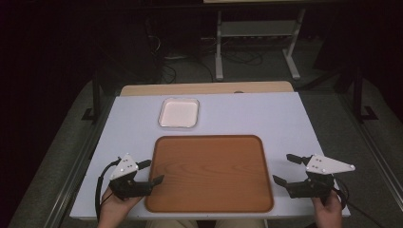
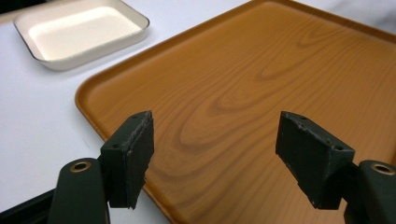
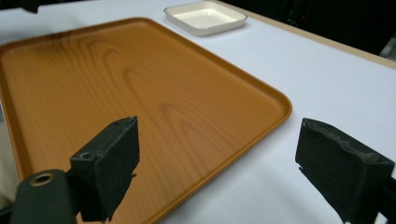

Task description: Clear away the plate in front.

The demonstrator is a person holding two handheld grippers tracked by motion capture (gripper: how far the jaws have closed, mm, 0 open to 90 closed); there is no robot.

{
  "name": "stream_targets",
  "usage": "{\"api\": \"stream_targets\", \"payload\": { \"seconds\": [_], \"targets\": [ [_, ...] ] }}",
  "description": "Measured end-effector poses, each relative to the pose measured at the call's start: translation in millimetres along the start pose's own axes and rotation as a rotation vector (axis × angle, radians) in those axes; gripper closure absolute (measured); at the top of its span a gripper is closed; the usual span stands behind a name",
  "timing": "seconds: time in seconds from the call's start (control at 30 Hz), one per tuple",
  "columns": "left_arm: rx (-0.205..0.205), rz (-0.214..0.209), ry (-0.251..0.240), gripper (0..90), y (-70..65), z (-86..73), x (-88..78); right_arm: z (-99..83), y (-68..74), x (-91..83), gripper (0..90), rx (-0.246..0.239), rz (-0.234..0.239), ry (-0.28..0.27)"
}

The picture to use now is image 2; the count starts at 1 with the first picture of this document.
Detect cream rectangular dish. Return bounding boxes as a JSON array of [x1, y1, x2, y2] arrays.
[[12, 0, 150, 72]]

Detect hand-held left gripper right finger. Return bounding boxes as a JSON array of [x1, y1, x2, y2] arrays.
[[275, 110, 356, 210]]

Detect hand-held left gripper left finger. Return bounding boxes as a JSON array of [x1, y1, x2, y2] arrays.
[[99, 109, 155, 210]]

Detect wood-grain brown tray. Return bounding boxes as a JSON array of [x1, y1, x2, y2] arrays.
[[74, 0, 396, 224]]

